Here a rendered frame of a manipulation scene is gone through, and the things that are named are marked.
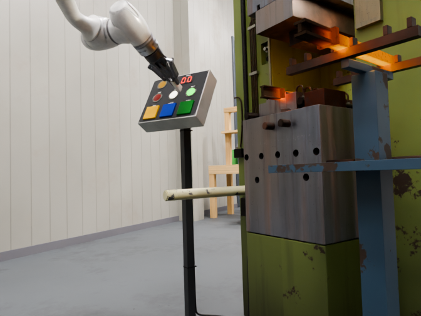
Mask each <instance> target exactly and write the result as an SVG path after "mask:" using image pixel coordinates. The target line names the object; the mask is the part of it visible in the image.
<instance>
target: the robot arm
mask: <svg viewBox="0 0 421 316"><path fill-rule="evenodd" d="M55 1H56V3H57V4H58V6H59V8H60V9H61V11H62V13H63V15H64V16H65V18H66V19H67V21H68V22H69V23H70V24H71V25H72V26H73V27H74V28H76V29H77V30H78V31H80V32H81V42H82V43H83V45H84V46H85V47H86V48H88V49H89V50H93V51H103V50H109V49H111V48H114V47H117V46H118V45H121V44H131V45H132V46H133V47H134V48H135V49H136V50H137V52H138V53H139V54H140V56H143V57H144V58H145V59H146V60H147V61H148V62H149V64H148V67H147V68H148V69H149V70H152V71H153V72H154V73H155V74H156V75H157V76H159V77H160V78H161V79H162V80H163V81H168V82H169V83H170V84H171V85H172V86H174V88H175V89H176V90H177V91H178V92H181V90H182V85H181V84H180V82H179V80H178V79H177V78H178V75H179V73H178V71H177V69H176V66H175V64H174V58H171V59H170V58H167V57H166V56H165V55H164V54H163V51H162V50H161V48H160V46H159V43H158V41H157V40H156V38H155V37H154V35H153V34H152V32H151V31H150V30H149V28H148V24H147V23H146V21H145V20H144V18H143V16H142V15H141V14H140V13H139V12H138V11H137V9H136V8H135V7H134V6H133V5H131V4H130V3H129V2H128V1H126V0H121V1H117V2H115V3H114V4H112V5H111V7H110V8H109V16H110V18H106V17H101V16H96V15H90V16H88V17H87V16H84V15H83V14H81V13H80V11H79V9H78V6H77V5H76V1H75V0H55Z"/></svg>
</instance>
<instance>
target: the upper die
mask: <svg viewBox="0 0 421 316"><path fill-rule="evenodd" d="M304 18H307V19H309V20H312V21H314V22H316V23H319V24H322V25H323V26H326V27H328V28H333V27H335V26H336V27H338V28H339V34H342V35H344V36H347V37H349V38H351V37H355V23H354V15H353V14H350V13H348V12H345V11H342V10H340V9H337V8H334V7H333V6H329V5H327V4H325V3H321V2H319V1H317V0H275V1H274V2H272V3H270V4H268V5H267V6H265V7H263V8H262V9H260V10H258V11H256V34H257V35H260V36H264V37H267V38H272V39H275V40H279V41H283V42H287V43H289V32H291V31H293V30H295V29H297V28H298V27H295V26H294V23H295V22H297V21H299V20H301V19H304Z"/></svg>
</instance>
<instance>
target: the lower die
mask: <svg viewBox="0 0 421 316"><path fill-rule="evenodd" d="M299 97H302V92H293V93H289V92H285V98H281V99H279V100H270V99H269V100H266V103H262V104H259V117H263V116H267V115H272V114H274V113H281V109H284V108H289V109H291V110H293V109H296V108H303V107H305V105H299V104H298V103H297V100H298V98H299Z"/></svg>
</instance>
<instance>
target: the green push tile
mask: <svg viewBox="0 0 421 316"><path fill-rule="evenodd" d="M194 102H195V101H194V100H189V101H184V102H181V103H180V105H179V108H178V111H177V115H185V114H191V111H192V107H193V105H194Z"/></svg>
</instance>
